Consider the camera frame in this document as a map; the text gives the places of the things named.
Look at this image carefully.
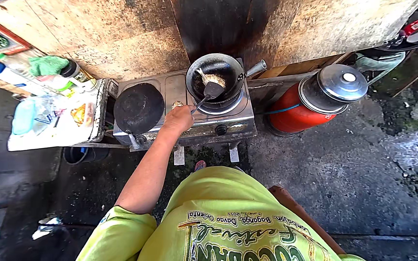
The orange fried food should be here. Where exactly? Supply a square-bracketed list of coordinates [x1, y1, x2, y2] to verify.
[70, 104, 86, 126]

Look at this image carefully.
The black wok with metal handle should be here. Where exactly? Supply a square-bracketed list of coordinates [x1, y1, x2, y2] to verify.
[186, 53, 267, 105]

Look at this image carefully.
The red gas cylinder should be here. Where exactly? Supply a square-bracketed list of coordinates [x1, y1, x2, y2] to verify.
[263, 82, 337, 138]

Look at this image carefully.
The person's right forearm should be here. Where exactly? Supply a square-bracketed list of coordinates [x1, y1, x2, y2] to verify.
[280, 195, 347, 255]

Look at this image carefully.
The silver lid with white knob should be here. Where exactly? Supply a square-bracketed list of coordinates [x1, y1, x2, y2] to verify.
[317, 64, 369, 103]

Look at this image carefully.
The silver pot with dark side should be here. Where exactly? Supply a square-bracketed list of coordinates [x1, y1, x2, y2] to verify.
[298, 73, 349, 115]

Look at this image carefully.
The fried fish with pale tail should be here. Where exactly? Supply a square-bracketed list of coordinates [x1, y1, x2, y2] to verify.
[196, 68, 226, 88]

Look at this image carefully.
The green cloth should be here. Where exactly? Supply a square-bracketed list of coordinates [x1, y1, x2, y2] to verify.
[28, 55, 69, 77]

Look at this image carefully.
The container with bright green lid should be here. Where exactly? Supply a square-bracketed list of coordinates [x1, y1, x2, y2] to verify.
[38, 74, 75, 98]

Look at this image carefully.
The jar with black lid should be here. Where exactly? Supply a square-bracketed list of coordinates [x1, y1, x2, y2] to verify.
[60, 60, 97, 92]

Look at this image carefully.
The clear plastic bag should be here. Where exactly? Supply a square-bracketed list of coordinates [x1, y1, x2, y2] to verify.
[29, 95, 65, 136]

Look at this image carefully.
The round flat black pan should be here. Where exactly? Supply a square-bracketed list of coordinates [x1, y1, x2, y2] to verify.
[113, 83, 165, 149]

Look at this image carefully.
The clear container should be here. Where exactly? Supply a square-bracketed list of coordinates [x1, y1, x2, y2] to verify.
[69, 102, 95, 128]

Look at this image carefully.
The blue gas hose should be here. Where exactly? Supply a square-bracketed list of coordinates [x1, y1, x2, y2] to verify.
[267, 103, 301, 115]

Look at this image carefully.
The person's left forearm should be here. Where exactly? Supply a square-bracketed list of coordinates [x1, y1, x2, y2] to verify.
[115, 125, 181, 214]

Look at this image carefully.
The light blue plastic container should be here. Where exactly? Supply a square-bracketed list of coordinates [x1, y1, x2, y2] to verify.
[12, 99, 36, 136]

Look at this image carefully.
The crumpled white litter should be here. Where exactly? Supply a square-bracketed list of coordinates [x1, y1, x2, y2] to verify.
[32, 217, 63, 240]

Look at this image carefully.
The clear bottle with green cap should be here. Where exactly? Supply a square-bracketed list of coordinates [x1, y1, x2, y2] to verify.
[0, 53, 32, 76]

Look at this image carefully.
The wooden side table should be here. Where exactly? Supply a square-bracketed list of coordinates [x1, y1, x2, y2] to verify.
[64, 79, 129, 149]

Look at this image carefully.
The silver gas stove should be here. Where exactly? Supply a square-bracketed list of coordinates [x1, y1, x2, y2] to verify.
[113, 59, 258, 152]

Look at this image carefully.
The person's right hand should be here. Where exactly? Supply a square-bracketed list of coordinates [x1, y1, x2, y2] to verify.
[269, 186, 290, 202]

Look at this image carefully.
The green plastic chair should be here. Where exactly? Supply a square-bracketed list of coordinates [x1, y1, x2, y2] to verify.
[353, 51, 407, 86]

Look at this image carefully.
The black bucket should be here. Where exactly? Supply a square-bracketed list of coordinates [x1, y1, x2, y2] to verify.
[63, 146, 110, 165]

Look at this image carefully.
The black spatula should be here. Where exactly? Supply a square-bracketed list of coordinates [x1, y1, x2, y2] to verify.
[190, 81, 225, 115]

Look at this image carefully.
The person's body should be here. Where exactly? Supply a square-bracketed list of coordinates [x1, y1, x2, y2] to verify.
[76, 166, 366, 261]

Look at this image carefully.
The person's left hand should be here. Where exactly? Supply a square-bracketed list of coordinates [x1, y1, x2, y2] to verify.
[163, 105, 196, 135]

